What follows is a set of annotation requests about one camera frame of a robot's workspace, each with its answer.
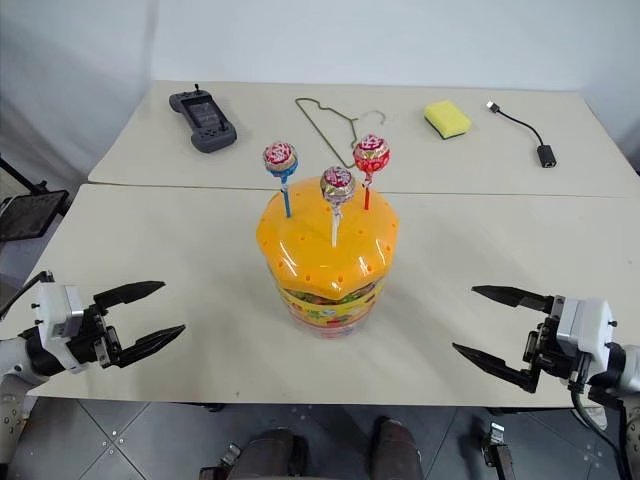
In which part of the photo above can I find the dark rounded shape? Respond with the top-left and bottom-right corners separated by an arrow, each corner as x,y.
373,416 -> 425,480
238,428 -> 309,480

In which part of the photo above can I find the white stick lollipop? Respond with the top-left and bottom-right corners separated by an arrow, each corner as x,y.
319,166 -> 358,248

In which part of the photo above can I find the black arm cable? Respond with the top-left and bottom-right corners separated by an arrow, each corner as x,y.
0,271 -> 54,322
568,377 -> 632,479

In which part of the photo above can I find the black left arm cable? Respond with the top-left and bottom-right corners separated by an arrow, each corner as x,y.
0,271 -> 54,322

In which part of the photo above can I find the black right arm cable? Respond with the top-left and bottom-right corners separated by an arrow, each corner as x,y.
568,377 -> 632,479

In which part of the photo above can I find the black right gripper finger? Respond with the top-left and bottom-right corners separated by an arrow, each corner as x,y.
451,342 -> 540,395
471,285 -> 555,315

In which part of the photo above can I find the black USB adapter cable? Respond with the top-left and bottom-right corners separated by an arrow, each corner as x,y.
485,100 -> 560,170

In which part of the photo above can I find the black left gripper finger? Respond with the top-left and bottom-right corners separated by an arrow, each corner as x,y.
93,280 -> 167,309
119,324 -> 187,369

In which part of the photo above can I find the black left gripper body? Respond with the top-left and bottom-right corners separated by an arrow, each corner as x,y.
64,302 -> 124,371

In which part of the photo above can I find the green wire clothes hanger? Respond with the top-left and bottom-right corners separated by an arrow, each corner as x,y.
294,96 -> 389,172

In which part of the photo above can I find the black table leg bracket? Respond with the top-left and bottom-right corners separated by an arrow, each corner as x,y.
481,421 -> 522,480
198,441 -> 242,480

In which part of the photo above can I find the red stick lollipop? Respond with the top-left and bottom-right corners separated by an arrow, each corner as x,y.
352,133 -> 392,211

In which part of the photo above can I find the orange perforated jar lid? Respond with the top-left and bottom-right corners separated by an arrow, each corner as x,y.
254,178 -> 400,304

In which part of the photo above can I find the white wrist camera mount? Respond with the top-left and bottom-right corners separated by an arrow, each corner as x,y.
554,297 -> 617,375
36,283 -> 87,375

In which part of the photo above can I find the yellow sponge with dark base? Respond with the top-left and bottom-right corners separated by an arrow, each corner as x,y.
423,99 -> 473,141

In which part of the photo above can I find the blue stick lollipop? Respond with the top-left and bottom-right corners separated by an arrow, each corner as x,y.
262,141 -> 301,221

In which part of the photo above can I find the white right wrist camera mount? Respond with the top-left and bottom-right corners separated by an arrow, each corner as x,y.
554,297 -> 617,375

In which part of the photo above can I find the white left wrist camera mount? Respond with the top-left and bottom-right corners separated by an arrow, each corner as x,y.
36,283 -> 87,375

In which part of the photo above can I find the dark grey handheld game controller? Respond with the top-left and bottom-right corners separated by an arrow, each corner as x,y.
167,83 -> 239,154

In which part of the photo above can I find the black metal stand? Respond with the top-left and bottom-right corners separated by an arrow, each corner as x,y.
0,156 -> 70,243

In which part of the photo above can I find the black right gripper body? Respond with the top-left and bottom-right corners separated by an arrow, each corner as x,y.
522,295 -> 585,385

